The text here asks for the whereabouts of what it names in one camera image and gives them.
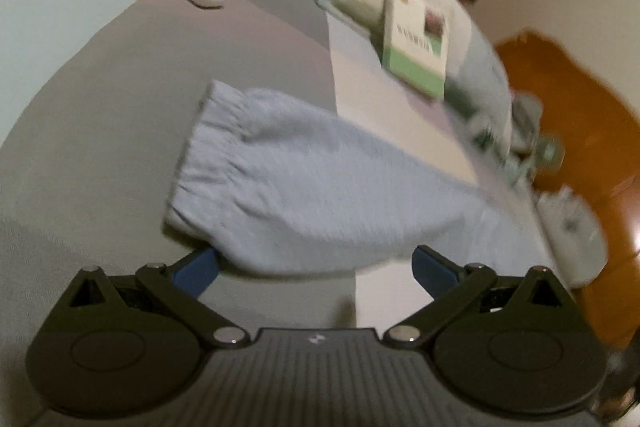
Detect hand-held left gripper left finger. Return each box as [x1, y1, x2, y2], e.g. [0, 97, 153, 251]
[60, 248, 251, 350]

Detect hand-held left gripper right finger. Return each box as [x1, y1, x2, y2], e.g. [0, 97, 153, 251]
[384, 244, 576, 350]

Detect grey drawstring sweatpants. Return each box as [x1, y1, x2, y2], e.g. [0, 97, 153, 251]
[165, 79, 556, 278]

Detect grey plush cushion with hole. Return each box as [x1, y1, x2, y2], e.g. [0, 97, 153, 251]
[537, 187, 608, 288]

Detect green and white tissue packet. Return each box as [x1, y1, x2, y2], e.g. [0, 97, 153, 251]
[467, 114, 503, 150]

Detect green handheld fan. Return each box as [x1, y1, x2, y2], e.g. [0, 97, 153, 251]
[520, 134, 566, 180]

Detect wooden bed headboard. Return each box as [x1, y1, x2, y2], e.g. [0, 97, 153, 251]
[492, 32, 640, 353]

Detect green and white book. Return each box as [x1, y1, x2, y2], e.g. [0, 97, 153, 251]
[381, 0, 448, 100]

